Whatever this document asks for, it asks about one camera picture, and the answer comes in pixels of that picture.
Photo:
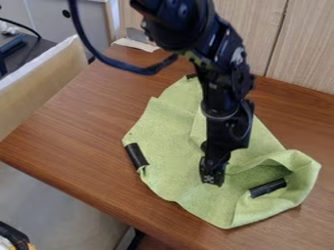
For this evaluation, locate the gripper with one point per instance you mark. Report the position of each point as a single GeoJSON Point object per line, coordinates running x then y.
{"type": "Point", "coordinates": [226, 136]}

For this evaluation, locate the cardboard box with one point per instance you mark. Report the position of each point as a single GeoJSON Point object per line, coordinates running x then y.
{"type": "Point", "coordinates": [34, 84]}

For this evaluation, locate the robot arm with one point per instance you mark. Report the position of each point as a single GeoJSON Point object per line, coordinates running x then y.
{"type": "Point", "coordinates": [191, 22]}

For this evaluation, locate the white paper sheet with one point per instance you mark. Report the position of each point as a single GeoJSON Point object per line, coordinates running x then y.
{"type": "Point", "coordinates": [135, 44]}

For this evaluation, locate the green cloth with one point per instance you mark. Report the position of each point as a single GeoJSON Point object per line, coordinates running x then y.
{"type": "Point", "coordinates": [174, 143]}

